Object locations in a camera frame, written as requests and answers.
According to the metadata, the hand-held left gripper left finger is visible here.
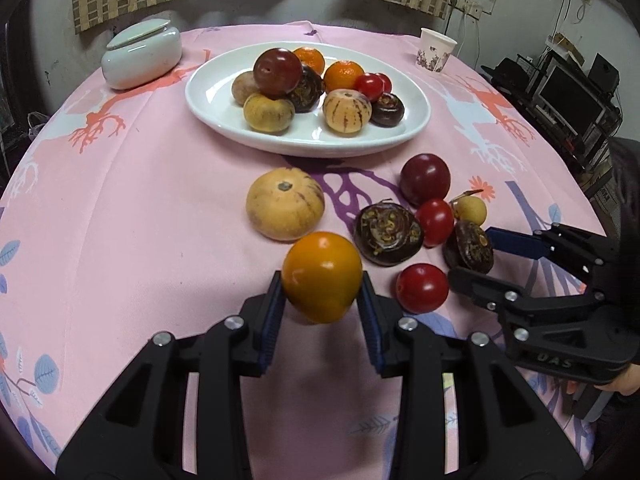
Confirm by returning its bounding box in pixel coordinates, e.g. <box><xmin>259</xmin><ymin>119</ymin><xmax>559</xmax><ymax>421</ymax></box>
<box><xmin>55</xmin><ymin>270</ymin><xmax>288</xmax><ymax>480</ymax></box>

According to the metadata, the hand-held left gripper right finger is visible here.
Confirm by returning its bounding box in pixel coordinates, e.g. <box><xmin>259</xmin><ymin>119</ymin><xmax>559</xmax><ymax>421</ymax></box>
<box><xmin>357</xmin><ymin>271</ymin><xmax>586</xmax><ymax>480</ymax></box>

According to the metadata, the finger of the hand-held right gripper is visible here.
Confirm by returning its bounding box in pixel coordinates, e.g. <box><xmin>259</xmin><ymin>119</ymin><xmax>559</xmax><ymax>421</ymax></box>
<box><xmin>448</xmin><ymin>266</ymin><xmax>601</xmax><ymax>313</ymax></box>
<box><xmin>484</xmin><ymin>222</ymin><xmax>623</xmax><ymax>293</ymax></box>

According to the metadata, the dark water chestnut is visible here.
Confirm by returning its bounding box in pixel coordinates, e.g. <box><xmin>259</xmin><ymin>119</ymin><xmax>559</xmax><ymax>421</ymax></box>
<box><xmin>354</xmin><ymin>201</ymin><xmax>425</xmax><ymax>266</ymax></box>
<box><xmin>442</xmin><ymin>220</ymin><xmax>496</xmax><ymax>275</ymax></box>
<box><xmin>369</xmin><ymin>92</ymin><xmax>406</xmax><ymax>127</ymax></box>
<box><xmin>285</xmin><ymin>66</ymin><xmax>326</xmax><ymax>113</ymax></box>

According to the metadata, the orange-yellow tomato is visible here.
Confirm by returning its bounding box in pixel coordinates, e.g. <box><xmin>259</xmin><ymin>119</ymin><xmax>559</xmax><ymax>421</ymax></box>
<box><xmin>281</xmin><ymin>231</ymin><xmax>364</xmax><ymax>324</ymax></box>

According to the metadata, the yellow-brown round fruit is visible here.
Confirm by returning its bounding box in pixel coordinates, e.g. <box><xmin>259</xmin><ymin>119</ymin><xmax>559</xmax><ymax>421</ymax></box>
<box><xmin>243</xmin><ymin>92</ymin><xmax>296</xmax><ymax>135</ymax></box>

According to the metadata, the white oval plate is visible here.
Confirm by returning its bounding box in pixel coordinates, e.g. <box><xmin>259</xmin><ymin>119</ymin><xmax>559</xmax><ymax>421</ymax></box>
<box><xmin>185</xmin><ymin>41</ymin><xmax>432</xmax><ymax>158</ymax></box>

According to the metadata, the person's right hand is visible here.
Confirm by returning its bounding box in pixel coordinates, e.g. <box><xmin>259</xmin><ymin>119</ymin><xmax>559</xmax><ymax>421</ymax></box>
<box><xmin>596</xmin><ymin>366</ymin><xmax>640</xmax><ymax>397</ymax></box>

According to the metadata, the pale yellow longan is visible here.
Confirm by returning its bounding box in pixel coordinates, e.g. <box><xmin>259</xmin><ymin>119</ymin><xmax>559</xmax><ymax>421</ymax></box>
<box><xmin>452</xmin><ymin>190</ymin><xmax>487</xmax><ymax>227</ymax></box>

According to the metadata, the dark red plum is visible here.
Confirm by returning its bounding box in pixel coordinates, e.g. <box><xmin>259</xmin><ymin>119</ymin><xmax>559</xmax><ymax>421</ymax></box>
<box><xmin>399</xmin><ymin>153</ymin><xmax>452</xmax><ymax>207</ymax></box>
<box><xmin>253</xmin><ymin>47</ymin><xmax>303</xmax><ymax>100</ymax></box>

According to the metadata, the large striped pepino melon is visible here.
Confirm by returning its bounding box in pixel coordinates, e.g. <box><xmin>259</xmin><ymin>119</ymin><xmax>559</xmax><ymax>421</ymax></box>
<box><xmin>245</xmin><ymin>167</ymin><xmax>326</xmax><ymax>242</ymax></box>

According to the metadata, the black computer desk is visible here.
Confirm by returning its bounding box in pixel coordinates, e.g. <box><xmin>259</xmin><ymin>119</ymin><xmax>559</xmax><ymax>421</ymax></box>
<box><xmin>482</xmin><ymin>50</ymin><xmax>623</xmax><ymax>196</ymax></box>

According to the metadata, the black computer monitor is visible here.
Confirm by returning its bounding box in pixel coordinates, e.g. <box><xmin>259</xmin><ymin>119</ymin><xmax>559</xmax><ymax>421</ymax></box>
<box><xmin>537</xmin><ymin>62</ymin><xmax>608</xmax><ymax>123</ymax></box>

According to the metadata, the pink printed tablecloth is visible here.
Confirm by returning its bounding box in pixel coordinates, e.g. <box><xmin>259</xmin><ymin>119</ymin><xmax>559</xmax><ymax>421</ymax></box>
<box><xmin>0</xmin><ymin>21</ymin><xmax>623</xmax><ymax>480</ymax></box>

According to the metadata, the black speaker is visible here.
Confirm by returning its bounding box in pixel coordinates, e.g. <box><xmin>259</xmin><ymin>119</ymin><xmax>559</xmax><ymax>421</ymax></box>
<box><xmin>590</xmin><ymin>52</ymin><xmax>621</xmax><ymax>93</ymax></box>

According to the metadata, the printed paper cup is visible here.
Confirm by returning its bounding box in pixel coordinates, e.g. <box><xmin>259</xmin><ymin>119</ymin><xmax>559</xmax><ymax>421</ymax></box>
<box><xmin>415</xmin><ymin>27</ymin><xmax>458</xmax><ymax>73</ymax></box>

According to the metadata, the small striped pepino melon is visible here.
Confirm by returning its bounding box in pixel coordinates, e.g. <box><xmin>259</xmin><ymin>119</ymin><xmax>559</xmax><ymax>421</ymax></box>
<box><xmin>322</xmin><ymin>88</ymin><xmax>373</xmax><ymax>136</ymax></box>

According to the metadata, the light brown round fruit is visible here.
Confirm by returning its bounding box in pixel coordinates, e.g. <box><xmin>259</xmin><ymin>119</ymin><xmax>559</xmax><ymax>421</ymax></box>
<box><xmin>231</xmin><ymin>71</ymin><xmax>261</xmax><ymax>107</ymax></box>

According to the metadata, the orange mandarin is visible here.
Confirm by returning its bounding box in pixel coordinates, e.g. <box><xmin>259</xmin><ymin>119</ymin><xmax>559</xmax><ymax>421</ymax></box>
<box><xmin>324</xmin><ymin>60</ymin><xmax>366</xmax><ymax>95</ymax></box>
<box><xmin>292</xmin><ymin>46</ymin><xmax>326</xmax><ymax>76</ymax></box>

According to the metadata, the white ceramic jar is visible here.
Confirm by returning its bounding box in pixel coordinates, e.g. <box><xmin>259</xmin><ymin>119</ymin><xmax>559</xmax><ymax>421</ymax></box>
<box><xmin>101</xmin><ymin>27</ymin><xmax>182</xmax><ymax>91</ymax></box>

